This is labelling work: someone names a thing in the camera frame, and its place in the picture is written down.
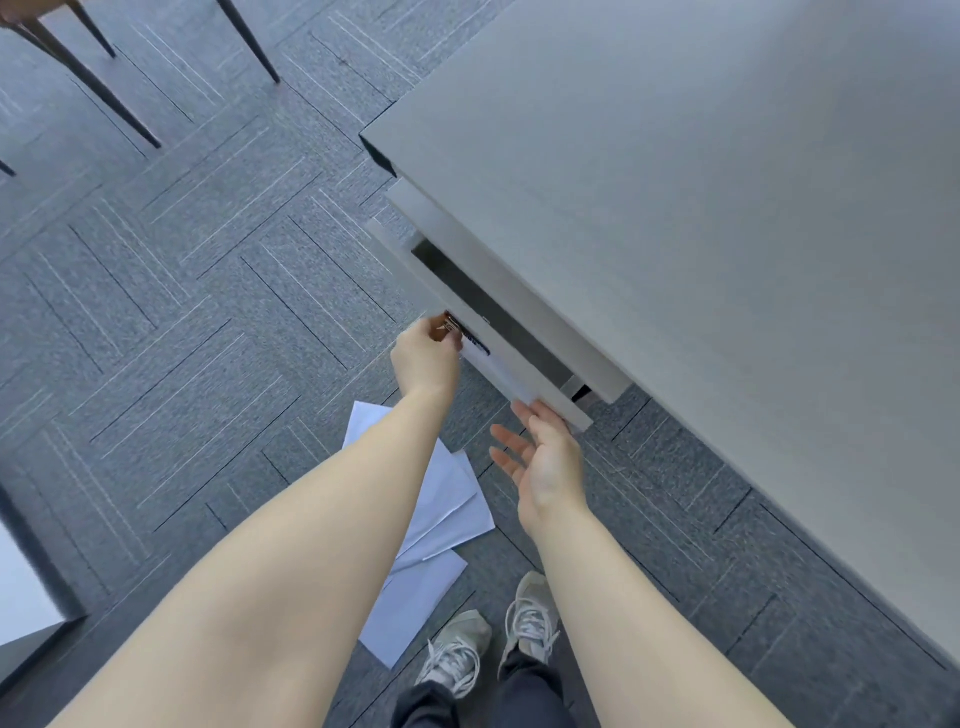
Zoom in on person's right white sneaker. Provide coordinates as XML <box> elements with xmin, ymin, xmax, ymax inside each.
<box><xmin>498</xmin><ymin>571</ymin><xmax>562</xmax><ymax>678</ymax></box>

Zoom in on white paper sheet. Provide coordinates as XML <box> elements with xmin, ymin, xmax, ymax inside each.
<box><xmin>358</xmin><ymin>550</ymin><xmax>468</xmax><ymax>670</ymax></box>
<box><xmin>342</xmin><ymin>401</ymin><xmax>481</xmax><ymax>558</ymax></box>
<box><xmin>390</xmin><ymin>450</ymin><xmax>497</xmax><ymax>577</ymax></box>

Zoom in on person's dark trousers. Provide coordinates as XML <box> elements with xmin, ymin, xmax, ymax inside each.
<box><xmin>390</xmin><ymin>651</ymin><xmax>580</xmax><ymax>728</ymax></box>

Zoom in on person's right hand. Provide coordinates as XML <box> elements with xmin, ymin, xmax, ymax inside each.
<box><xmin>489</xmin><ymin>399</ymin><xmax>589</xmax><ymax>538</ymax></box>

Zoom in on wooden chair with dark legs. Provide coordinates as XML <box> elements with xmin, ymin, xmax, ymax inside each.
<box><xmin>0</xmin><ymin>0</ymin><xmax>282</xmax><ymax>179</ymax></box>

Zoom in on person's white sneaker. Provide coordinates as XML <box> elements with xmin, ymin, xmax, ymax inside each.
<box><xmin>498</xmin><ymin>571</ymin><xmax>562</xmax><ymax>678</ymax></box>
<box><xmin>414</xmin><ymin>609</ymin><xmax>494</xmax><ymax>700</ymax></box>

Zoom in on person's left white sneaker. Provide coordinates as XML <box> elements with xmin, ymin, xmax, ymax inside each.
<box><xmin>414</xmin><ymin>609</ymin><xmax>494</xmax><ymax>700</ymax></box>

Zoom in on person's left hand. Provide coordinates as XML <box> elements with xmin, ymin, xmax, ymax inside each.
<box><xmin>390</xmin><ymin>313</ymin><xmax>464</xmax><ymax>400</ymax></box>

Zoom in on clipped white paper stack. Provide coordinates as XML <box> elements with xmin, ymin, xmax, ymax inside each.
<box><xmin>442</xmin><ymin>313</ymin><xmax>543</xmax><ymax>408</ymax></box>

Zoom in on person's right forearm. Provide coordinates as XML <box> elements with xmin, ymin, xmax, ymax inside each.
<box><xmin>520</xmin><ymin>501</ymin><xmax>796</xmax><ymax>728</ymax></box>

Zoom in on grey desk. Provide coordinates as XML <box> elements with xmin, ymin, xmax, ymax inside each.
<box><xmin>359</xmin><ymin>0</ymin><xmax>960</xmax><ymax>670</ymax></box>

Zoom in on grey closed drawer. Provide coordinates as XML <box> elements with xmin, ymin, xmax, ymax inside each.
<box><xmin>387</xmin><ymin>177</ymin><xmax>633</xmax><ymax>406</ymax></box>

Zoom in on grey open drawer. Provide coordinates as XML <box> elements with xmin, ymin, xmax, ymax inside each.
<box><xmin>365</xmin><ymin>217</ymin><xmax>595</xmax><ymax>435</ymax></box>

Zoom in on person's left forearm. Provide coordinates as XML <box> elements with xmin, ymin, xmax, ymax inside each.
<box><xmin>45</xmin><ymin>386</ymin><xmax>460</xmax><ymax>728</ymax></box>

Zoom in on white cabinet with dark edge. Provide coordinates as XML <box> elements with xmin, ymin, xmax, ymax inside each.
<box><xmin>0</xmin><ymin>486</ymin><xmax>89</xmax><ymax>685</ymax></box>

